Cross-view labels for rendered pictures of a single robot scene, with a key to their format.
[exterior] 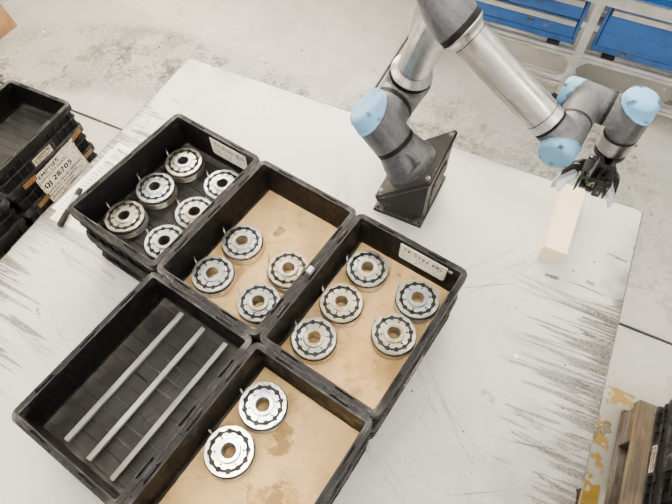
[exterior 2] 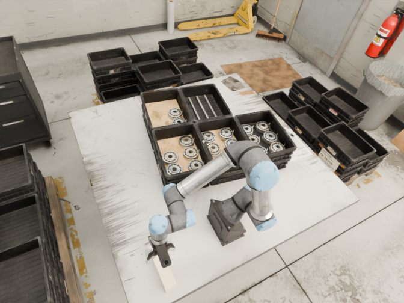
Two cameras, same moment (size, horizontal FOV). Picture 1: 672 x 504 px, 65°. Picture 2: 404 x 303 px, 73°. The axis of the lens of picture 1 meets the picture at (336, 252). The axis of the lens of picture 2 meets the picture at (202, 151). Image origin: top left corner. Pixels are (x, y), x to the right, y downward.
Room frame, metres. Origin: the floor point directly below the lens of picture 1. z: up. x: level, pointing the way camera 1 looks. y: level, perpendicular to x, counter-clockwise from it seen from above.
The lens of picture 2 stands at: (1.18, -0.98, 2.23)
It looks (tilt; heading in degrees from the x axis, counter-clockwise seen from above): 49 degrees down; 120
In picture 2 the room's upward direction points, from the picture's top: 8 degrees clockwise
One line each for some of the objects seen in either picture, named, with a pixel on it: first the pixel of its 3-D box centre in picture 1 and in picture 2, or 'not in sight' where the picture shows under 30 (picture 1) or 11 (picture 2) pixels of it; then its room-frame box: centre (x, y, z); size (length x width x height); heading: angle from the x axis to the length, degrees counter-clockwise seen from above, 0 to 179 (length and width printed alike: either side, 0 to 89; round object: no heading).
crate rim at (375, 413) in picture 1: (366, 306); (181, 148); (0.50, -0.07, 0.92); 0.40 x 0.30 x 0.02; 145
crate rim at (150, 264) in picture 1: (167, 185); (264, 132); (0.85, 0.43, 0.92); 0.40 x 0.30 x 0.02; 145
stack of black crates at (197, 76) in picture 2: not in sight; (192, 84); (-0.34, 1.20, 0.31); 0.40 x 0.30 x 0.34; 64
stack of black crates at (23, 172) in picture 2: not in sight; (17, 186); (-0.48, -0.79, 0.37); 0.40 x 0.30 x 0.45; 154
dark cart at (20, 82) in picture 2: not in sight; (9, 101); (-1.31, -0.33, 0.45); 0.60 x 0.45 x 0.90; 154
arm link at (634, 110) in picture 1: (630, 115); (159, 227); (0.83, -0.63, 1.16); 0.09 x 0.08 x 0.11; 57
